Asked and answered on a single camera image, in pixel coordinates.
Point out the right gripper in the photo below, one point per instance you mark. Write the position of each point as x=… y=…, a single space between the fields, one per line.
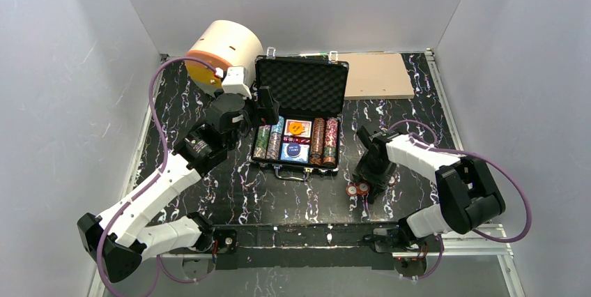
x=375 y=183

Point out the blue playing card deck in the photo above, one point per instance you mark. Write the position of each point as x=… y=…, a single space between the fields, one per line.
x=303 y=157

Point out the cream cylinder with orange face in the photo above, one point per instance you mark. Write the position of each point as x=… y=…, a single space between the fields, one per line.
x=223 y=44

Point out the light blue chip stack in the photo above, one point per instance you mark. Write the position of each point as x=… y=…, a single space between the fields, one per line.
x=279 y=126

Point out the blue small blind button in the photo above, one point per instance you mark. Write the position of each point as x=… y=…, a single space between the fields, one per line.
x=293 y=149

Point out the black poker set case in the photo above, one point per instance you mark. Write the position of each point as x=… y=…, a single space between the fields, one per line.
x=306 y=88

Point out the red playing card deck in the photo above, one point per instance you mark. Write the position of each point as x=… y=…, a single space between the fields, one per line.
x=308 y=128

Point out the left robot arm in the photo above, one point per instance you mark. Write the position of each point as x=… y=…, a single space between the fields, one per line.
x=120 y=238

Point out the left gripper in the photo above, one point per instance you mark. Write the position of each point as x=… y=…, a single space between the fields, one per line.
x=254 y=113

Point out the orange black chip stack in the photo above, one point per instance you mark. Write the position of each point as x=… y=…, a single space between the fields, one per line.
x=316 y=150

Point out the tan flat board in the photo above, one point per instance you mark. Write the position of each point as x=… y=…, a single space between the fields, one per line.
x=379 y=75

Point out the dark green chip stack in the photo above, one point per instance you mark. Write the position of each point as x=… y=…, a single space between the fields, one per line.
x=261 y=142

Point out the yellow big blind button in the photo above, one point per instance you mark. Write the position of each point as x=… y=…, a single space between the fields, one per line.
x=296 y=128

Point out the red white chip stack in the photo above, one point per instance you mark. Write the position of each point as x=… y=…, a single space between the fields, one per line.
x=331 y=132

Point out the blue green chip stack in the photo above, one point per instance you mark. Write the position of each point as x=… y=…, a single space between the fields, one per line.
x=329 y=156

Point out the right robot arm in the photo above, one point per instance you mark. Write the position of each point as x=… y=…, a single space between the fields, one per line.
x=468 y=196

